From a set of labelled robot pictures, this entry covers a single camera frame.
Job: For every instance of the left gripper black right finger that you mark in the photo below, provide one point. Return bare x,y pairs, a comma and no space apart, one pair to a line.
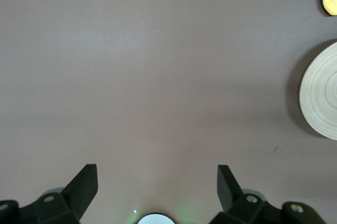
237,208

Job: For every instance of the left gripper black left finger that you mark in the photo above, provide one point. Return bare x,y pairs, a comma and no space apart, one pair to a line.
65,205

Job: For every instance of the round pale wooden plate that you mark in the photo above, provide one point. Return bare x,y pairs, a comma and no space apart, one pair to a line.
321,92

